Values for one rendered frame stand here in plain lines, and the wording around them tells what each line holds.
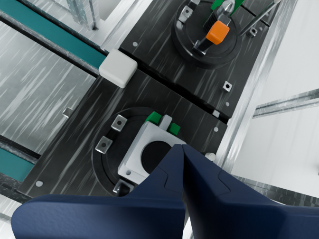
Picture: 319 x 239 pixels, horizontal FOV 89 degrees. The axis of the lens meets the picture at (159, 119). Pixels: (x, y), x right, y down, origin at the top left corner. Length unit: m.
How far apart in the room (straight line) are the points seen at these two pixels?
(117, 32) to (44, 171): 0.25
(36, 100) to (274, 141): 0.57
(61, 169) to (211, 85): 0.28
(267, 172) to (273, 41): 0.33
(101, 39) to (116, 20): 0.05
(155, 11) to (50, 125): 0.28
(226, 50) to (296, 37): 0.43
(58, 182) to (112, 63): 0.19
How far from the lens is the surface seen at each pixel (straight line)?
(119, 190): 0.22
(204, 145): 0.30
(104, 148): 0.23
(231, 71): 0.36
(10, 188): 0.34
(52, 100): 0.34
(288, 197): 0.30
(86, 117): 0.27
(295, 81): 0.67
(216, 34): 0.24
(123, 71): 0.26
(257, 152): 0.52
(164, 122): 0.19
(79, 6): 0.30
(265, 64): 0.44
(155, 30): 0.34
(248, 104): 0.38
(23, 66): 0.38
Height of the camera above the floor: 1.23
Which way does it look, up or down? 74 degrees down
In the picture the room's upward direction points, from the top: 58 degrees clockwise
